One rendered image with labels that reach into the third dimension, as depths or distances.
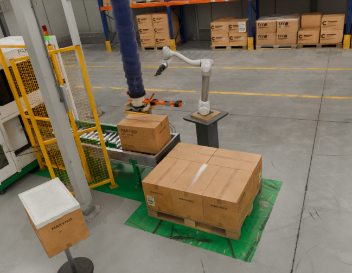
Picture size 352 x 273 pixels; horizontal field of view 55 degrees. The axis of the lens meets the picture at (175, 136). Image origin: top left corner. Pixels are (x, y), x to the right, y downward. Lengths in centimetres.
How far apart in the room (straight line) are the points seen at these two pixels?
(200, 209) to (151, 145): 120
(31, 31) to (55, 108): 84
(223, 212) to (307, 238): 96
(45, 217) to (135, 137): 191
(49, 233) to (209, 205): 167
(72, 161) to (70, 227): 117
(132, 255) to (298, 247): 181
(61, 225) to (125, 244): 113
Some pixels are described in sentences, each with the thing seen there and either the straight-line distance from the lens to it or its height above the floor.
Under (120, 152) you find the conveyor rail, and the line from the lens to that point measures 478.
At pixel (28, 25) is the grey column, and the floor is 246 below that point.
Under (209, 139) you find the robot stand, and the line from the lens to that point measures 513.
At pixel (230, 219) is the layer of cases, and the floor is 30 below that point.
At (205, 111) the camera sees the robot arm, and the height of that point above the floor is 96.
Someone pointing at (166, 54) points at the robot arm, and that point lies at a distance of 470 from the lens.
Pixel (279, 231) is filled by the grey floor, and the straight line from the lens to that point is 418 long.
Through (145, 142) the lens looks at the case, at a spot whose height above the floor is 71.
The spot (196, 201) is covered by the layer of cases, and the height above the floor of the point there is 44.
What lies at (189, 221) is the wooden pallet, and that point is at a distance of 417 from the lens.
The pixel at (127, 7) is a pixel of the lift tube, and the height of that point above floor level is 243.
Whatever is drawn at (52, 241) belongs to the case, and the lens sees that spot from 337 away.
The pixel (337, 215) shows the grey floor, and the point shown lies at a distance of 448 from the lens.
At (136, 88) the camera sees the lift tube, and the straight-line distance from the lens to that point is 446.
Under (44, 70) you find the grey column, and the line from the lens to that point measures 390.
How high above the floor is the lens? 289
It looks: 28 degrees down
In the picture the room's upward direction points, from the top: 8 degrees counter-clockwise
